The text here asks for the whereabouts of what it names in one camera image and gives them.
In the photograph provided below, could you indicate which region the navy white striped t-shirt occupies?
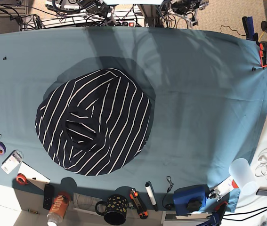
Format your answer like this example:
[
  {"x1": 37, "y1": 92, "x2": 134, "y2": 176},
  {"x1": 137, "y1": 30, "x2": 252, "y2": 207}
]
[{"x1": 35, "y1": 68, "x2": 152, "y2": 176}]

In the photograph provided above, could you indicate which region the white black marker pen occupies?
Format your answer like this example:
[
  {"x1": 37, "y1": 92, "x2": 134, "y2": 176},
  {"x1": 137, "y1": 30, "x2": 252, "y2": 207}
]
[{"x1": 145, "y1": 181, "x2": 159, "y2": 211}]

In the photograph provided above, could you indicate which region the teal table cloth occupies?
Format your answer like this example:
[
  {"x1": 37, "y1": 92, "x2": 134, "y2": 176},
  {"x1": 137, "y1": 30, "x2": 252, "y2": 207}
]
[{"x1": 0, "y1": 27, "x2": 267, "y2": 201}]

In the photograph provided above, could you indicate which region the black mug with yellow leaves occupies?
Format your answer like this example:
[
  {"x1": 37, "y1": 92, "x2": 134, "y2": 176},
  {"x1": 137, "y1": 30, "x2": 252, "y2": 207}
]
[{"x1": 95, "y1": 194, "x2": 128, "y2": 226}]

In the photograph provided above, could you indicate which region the orange black utility knife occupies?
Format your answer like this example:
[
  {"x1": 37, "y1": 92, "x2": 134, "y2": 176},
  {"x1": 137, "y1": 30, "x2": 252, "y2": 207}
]
[{"x1": 129, "y1": 188, "x2": 148, "y2": 220}]

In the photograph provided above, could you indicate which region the white paper sheet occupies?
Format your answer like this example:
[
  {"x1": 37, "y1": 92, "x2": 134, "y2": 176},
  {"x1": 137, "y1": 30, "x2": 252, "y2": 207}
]
[{"x1": 18, "y1": 162, "x2": 50, "y2": 183}]

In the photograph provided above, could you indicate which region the white red card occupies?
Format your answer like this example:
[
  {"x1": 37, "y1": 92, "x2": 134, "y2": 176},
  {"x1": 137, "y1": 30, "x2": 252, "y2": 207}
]
[{"x1": 209, "y1": 176, "x2": 239, "y2": 198}]

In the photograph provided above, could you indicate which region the translucent plastic cup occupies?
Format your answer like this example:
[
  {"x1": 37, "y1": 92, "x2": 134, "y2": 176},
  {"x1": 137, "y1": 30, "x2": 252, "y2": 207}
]
[{"x1": 228, "y1": 158, "x2": 258, "y2": 196}]

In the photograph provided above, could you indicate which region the black remote control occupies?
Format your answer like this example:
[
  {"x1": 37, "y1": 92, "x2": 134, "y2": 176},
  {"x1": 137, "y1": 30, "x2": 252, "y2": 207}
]
[{"x1": 43, "y1": 184, "x2": 55, "y2": 210}]

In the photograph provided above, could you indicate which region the orange drink bottle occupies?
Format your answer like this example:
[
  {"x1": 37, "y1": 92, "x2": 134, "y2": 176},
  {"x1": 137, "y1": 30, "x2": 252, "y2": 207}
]
[{"x1": 47, "y1": 192, "x2": 71, "y2": 226}]

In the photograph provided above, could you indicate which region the white packaged card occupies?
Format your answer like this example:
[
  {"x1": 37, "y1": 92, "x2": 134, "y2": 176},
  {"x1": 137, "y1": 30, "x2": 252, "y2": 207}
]
[{"x1": 1, "y1": 150, "x2": 24, "y2": 174}]

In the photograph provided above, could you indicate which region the red tape roll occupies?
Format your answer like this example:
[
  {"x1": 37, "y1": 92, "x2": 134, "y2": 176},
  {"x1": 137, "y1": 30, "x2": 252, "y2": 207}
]
[{"x1": 16, "y1": 173, "x2": 28, "y2": 186}]

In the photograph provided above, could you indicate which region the purple tape roll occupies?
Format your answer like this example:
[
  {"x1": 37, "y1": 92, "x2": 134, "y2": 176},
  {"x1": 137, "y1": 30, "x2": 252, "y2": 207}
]
[{"x1": 0, "y1": 141, "x2": 6, "y2": 155}]

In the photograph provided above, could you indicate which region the orange black clamp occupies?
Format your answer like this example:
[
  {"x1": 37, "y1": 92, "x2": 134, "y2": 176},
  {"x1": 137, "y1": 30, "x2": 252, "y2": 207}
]
[{"x1": 259, "y1": 41, "x2": 267, "y2": 68}]

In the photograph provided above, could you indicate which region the black lanyard with clip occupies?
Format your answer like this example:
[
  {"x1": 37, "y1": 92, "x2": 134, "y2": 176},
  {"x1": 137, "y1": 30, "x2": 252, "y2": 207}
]
[{"x1": 162, "y1": 176, "x2": 174, "y2": 211}]

